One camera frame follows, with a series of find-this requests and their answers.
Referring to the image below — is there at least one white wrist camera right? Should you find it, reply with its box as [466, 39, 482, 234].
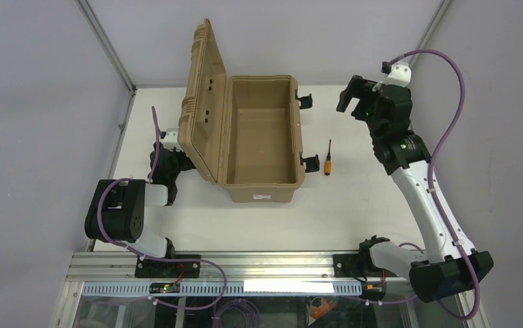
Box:
[372, 61, 412, 92]

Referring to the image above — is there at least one orange object under table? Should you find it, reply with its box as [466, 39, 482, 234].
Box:
[307, 297, 337, 320]

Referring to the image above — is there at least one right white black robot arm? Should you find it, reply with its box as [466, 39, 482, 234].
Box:
[336, 75, 494, 303]

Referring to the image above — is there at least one white slotted cable duct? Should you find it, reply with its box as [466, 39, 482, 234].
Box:
[82, 279, 362, 298]

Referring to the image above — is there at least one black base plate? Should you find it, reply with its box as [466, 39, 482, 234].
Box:
[134, 254, 201, 279]
[332, 253, 382, 278]

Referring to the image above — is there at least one tan plastic tool case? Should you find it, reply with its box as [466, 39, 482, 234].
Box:
[178, 19, 319, 203]

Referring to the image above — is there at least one aluminium mounting rail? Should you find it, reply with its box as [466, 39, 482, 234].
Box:
[65, 251, 425, 282]

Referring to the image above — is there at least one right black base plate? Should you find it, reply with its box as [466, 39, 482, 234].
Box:
[332, 253, 382, 278]

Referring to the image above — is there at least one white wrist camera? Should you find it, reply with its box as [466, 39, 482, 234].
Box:
[372, 61, 412, 92]
[160, 128, 182, 151]

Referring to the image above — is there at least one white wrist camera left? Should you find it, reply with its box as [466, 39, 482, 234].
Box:
[160, 128, 182, 151]

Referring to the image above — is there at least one coiled purple cable below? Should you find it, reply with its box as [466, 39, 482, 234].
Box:
[211, 297, 262, 328]

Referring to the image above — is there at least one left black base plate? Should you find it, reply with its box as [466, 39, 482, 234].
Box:
[134, 254, 201, 279]

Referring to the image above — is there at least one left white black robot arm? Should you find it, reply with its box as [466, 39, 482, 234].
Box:
[84, 143, 195, 259]

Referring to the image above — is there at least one orange black screwdriver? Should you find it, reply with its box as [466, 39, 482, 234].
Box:
[323, 139, 332, 176]

